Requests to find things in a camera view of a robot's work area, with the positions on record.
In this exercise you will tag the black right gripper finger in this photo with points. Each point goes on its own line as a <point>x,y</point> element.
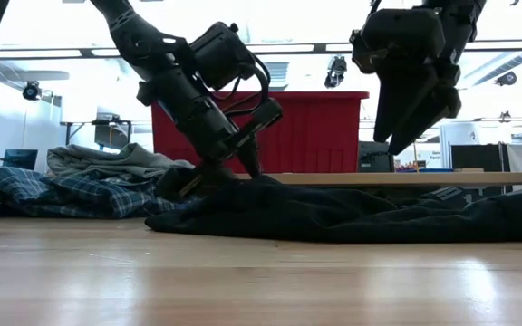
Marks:
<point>428,117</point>
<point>399,104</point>

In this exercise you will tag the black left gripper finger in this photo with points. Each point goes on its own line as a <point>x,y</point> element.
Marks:
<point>184,181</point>
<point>249,156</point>

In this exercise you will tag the grey garment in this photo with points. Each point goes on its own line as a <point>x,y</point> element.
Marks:
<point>120,160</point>

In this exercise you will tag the blue plaid button shirt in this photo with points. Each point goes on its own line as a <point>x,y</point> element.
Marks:
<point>98,194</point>

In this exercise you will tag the black garment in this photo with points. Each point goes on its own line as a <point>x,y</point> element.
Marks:
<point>333,213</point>

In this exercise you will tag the blue plaid pajama pants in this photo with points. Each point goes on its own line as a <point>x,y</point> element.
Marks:
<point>12,185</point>

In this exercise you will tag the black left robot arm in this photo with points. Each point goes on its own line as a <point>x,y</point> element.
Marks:
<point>138,36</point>

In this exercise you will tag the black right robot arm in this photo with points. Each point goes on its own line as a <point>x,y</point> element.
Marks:
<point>460,22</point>

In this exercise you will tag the red plastic laundry bin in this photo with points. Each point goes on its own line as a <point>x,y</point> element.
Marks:
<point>320,131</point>

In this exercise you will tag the flat blue tray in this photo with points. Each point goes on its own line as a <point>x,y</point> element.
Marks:
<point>435,170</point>

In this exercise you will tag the black round ceiling spotlight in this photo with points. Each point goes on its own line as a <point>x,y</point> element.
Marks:
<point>507,79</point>
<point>31,90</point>

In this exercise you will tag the black monitor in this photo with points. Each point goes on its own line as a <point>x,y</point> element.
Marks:
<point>374,160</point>

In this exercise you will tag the black partition panel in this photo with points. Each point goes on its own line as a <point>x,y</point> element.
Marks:
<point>476,158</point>

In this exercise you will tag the light wood side table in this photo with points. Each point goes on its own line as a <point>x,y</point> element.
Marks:
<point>401,179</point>

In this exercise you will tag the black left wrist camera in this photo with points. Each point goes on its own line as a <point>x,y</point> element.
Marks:
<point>222,54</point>

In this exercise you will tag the black ceiling camera mount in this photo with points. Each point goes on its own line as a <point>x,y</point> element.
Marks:
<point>335,72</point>

